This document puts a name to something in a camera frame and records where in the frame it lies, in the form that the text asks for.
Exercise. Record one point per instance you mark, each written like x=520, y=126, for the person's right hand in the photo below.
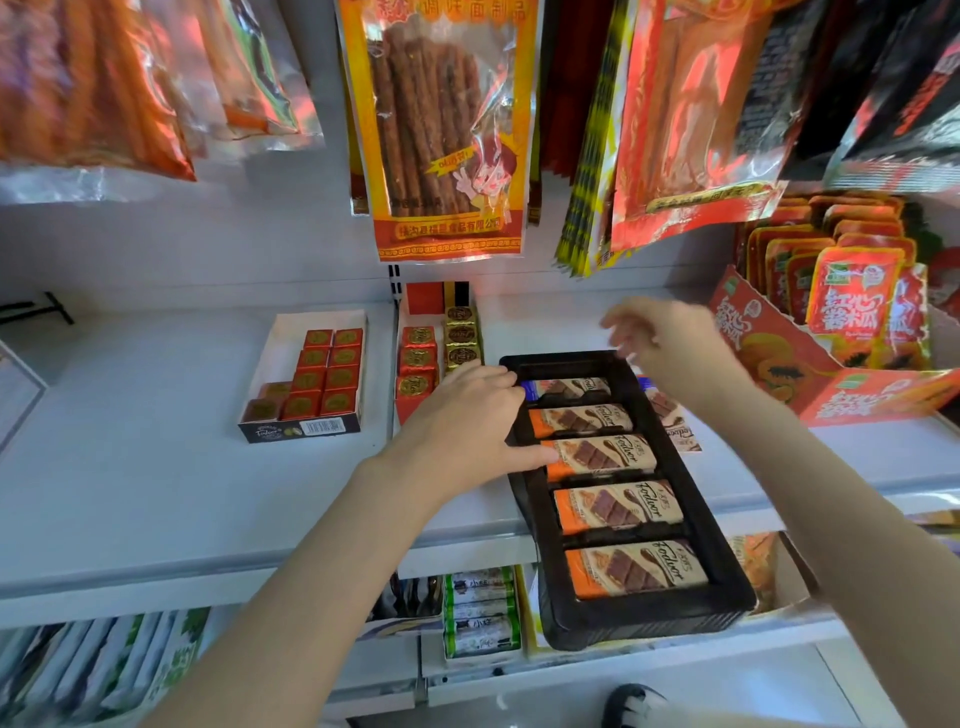
x=690, y=352

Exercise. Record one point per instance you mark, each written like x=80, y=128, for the person's left hand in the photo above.
x=457, y=442

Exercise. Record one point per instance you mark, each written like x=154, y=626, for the heap of gold candies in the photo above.
x=461, y=334

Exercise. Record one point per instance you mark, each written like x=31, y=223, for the red Filer candy box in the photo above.
x=424, y=296

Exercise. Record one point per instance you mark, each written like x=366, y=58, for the white box of red chocolates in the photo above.
x=277, y=345

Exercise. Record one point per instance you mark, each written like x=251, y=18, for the chocolate wafer bar packets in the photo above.
x=637, y=570

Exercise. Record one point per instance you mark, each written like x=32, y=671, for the black plastic tray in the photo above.
x=645, y=622

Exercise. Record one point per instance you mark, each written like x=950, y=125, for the person's right forearm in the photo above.
x=862, y=540

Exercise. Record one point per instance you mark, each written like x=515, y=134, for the person's left forearm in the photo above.
x=300, y=615

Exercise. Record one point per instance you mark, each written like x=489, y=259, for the red cardboard display box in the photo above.
x=772, y=352

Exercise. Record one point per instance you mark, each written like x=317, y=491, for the white metal shelf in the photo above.
x=150, y=480

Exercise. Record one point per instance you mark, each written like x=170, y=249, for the person's black shoe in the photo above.
x=630, y=705

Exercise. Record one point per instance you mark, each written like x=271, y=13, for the row of red snack packets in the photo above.
x=847, y=292

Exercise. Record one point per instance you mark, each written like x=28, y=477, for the stack of green white packets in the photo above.
x=480, y=615

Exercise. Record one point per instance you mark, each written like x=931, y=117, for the yellow black striped bags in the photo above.
x=592, y=202

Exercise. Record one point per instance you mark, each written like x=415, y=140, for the red orange snack bag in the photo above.
x=697, y=127

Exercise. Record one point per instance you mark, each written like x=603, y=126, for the red orange snack packets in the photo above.
x=757, y=570

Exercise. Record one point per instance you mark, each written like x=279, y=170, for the dark red snack packet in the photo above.
x=946, y=281

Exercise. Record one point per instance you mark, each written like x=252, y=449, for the dark brown snack bag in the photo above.
x=358, y=172

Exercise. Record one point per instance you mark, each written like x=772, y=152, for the dark red snack bag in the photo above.
x=574, y=82

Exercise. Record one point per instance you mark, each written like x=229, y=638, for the purple snack packets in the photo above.
x=937, y=529

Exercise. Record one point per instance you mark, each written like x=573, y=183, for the yellow red bag brown sticks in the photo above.
x=435, y=135

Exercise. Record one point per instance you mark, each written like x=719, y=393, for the black snack bag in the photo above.
x=892, y=82

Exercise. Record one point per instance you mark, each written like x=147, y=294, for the clear green print snack bag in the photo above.
x=247, y=75

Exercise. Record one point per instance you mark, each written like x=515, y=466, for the black metal hook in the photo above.
x=45, y=307

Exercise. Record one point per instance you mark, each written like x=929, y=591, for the clear bag of orange sticks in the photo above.
x=82, y=90

